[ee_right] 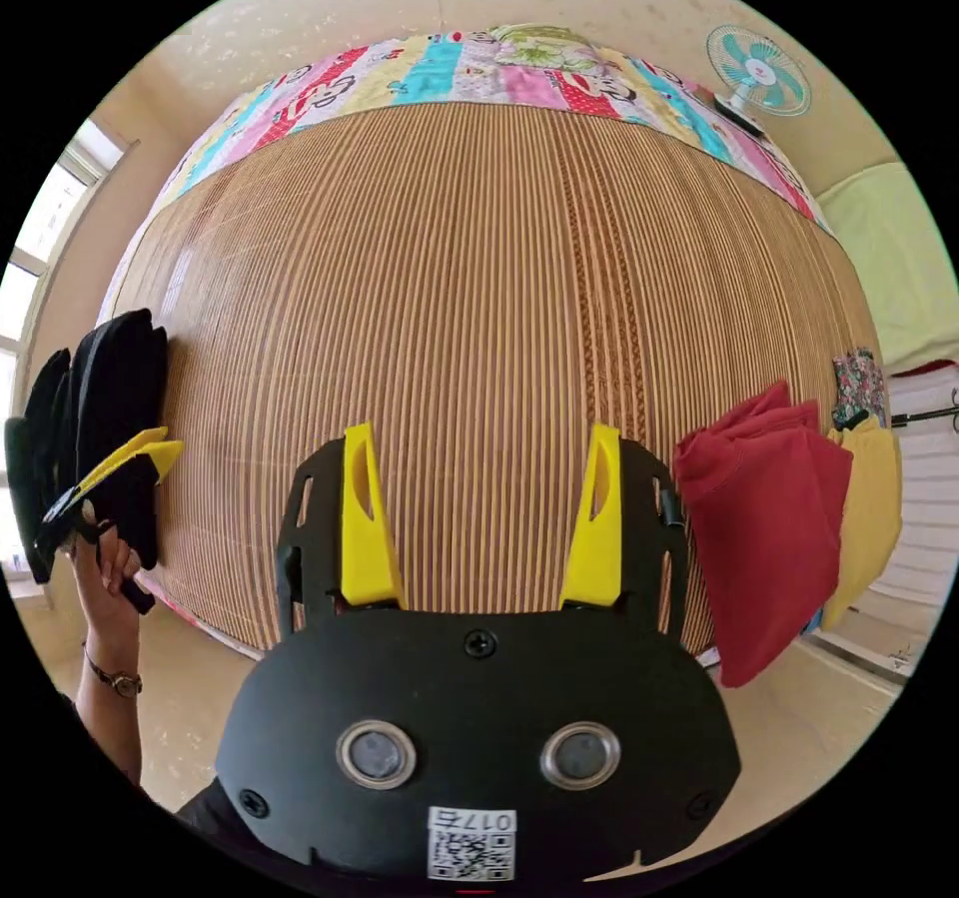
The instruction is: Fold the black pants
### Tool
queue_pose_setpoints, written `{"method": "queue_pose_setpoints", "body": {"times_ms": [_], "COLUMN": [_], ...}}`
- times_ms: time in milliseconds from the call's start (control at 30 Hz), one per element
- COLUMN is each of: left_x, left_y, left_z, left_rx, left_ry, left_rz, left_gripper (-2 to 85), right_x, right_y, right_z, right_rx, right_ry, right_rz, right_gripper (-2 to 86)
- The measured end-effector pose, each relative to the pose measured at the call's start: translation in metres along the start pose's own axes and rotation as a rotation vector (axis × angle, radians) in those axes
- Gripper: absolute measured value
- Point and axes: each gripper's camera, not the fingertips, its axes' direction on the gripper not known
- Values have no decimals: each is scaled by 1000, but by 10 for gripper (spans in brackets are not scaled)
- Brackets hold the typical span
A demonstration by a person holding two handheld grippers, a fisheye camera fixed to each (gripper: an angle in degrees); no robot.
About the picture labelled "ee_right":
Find person's left hand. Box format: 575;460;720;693
68;507;163;661

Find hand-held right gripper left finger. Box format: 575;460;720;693
340;423;407;608

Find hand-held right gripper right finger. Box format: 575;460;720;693
557;423;624;611

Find teal table fan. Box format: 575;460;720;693
703;22;815;140

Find black pants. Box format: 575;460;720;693
2;307;171;586

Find person's left forearm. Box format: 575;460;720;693
61;639;145;791

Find pile of clothes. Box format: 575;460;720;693
670;347;906;691

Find bed with woven mat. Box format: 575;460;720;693
95;22;887;673

